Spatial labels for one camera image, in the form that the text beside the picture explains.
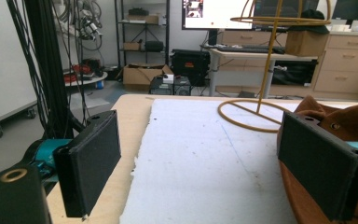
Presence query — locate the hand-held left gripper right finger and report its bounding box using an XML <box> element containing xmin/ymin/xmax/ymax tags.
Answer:
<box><xmin>277</xmin><ymin>111</ymin><xmax>358</xmax><ymax>222</ymax></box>

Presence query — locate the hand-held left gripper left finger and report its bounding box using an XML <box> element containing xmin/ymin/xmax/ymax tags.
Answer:
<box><xmin>53</xmin><ymin>110</ymin><xmax>122</xmax><ymax>218</ymax></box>

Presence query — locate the brown cap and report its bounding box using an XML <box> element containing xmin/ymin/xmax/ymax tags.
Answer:
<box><xmin>278</xmin><ymin>95</ymin><xmax>358</xmax><ymax>224</ymax></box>

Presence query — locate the round white platform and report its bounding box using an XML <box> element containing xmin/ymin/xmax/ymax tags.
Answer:
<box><xmin>63</xmin><ymin>71</ymin><xmax>108</xmax><ymax>88</ymax></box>

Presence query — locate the wooden drawer cabinet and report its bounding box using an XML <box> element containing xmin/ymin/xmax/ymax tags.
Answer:
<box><xmin>310</xmin><ymin>31</ymin><xmax>358</xmax><ymax>101</ymax></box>

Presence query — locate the open cardboard box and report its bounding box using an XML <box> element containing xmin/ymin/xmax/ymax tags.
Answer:
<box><xmin>122</xmin><ymin>63</ymin><xmax>174</xmax><ymax>91</ymax></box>

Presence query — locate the white foam mat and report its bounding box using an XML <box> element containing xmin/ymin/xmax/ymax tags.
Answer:
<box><xmin>119</xmin><ymin>98</ymin><xmax>358</xmax><ymax>224</ymax></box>

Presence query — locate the black computer tower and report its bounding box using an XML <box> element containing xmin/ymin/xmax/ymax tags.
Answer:
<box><xmin>148</xmin><ymin>75</ymin><xmax>192</xmax><ymax>96</ymax></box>

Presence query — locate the small cardboard box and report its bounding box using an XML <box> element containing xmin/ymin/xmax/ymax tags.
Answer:
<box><xmin>284</xmin><ymin>30</ymin><xmax>330</xmax><ymax>58</ymax></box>

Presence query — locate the white office desk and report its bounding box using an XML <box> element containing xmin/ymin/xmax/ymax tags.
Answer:
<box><xmin>207</xmin><ymin>48</ymin><xmax>320</xmax><ymax>98</ymax></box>

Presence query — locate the white rolling panel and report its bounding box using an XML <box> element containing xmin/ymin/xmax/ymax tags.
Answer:
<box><xmin>0</xmin><ymin>0</ymin><xmax>39</xmax><ymax>138</ymax></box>

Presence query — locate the black cylinder speaker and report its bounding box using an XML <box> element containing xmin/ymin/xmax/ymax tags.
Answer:
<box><xmin>144</xmin><ymin>40</ymin><xmax>165</xmax><ymax>52</ymax></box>

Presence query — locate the black keyboard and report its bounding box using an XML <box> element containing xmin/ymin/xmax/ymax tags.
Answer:
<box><xmin>216</xmin><ymin>45</ymin><xmax>286</xmax><ymax>55</ymax></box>

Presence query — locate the black equipment case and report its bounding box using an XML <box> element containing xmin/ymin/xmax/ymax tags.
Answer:
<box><xmin>171</xmin><ymin>49</ymin><xmax>212</xmax><ymax>88</ymax></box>

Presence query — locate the black cap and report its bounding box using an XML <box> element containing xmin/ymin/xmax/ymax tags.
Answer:
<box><xmin>288</xmin><ymin>8</ymin><xmax>330</xmax><ymax>35</ymax></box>

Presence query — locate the black metal shelf rack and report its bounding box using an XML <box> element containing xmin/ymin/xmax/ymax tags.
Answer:
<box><xmin>115</xmin><ymin>0</ymin><xmax>172</xmax><ymax>68</ymax></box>

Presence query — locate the flat cardboard box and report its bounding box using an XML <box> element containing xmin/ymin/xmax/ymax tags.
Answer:
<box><xmin>127</xmin><ymin>13</ymin><xmax>160</xmax><ymax>25</ymax></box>

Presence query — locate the dark computer monitor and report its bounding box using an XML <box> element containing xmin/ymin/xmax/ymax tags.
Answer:
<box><xmin>253</xmin><ymin>0</ymin><xmax>320</xmax><ymax>19</ymax></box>
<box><xmin>332</xmin><ymin>0</ymin><xmax>358</xmax><ymax>22</ymax></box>

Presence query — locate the lit computer monitor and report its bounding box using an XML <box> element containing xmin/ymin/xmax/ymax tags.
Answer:
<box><xmin>181</xmin><ymin>0</ymin><xmax>256</xmax><ymax>31</ymax></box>

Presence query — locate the black cable bundle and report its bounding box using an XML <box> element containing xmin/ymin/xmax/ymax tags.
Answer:
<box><xmin>6</xmin><ymin>0</ymin><xmax>87</xmax><ymax>140</ymax></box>

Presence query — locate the gold wire stand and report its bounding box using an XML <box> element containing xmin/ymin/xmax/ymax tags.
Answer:
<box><xmin>217</xmin><ymin>0</ymin><xmax>333</xmax><ymax>134</ymax></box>

